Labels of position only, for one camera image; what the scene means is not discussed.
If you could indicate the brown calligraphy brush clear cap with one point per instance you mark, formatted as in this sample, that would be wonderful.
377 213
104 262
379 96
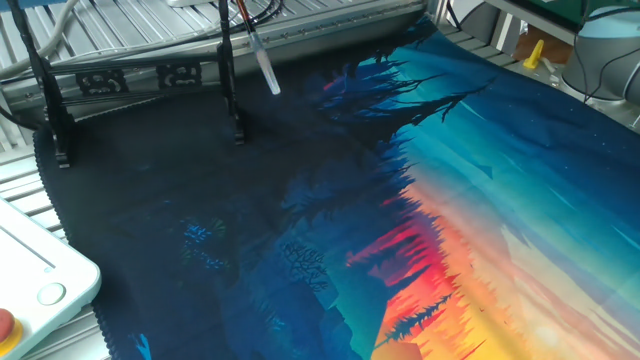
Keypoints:
262 60

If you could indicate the yellow plastic clip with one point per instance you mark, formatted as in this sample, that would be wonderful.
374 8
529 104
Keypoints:
534 57

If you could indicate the colourful sunset landscape mat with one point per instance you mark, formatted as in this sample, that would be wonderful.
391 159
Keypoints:
350 200

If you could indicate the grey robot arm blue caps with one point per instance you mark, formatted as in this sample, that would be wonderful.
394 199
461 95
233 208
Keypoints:
600 55

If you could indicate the aluminium frame post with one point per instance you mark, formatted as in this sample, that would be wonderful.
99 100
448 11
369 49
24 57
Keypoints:
505 37

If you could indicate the white teach pendant red button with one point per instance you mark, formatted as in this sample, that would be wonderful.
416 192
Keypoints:
40 270

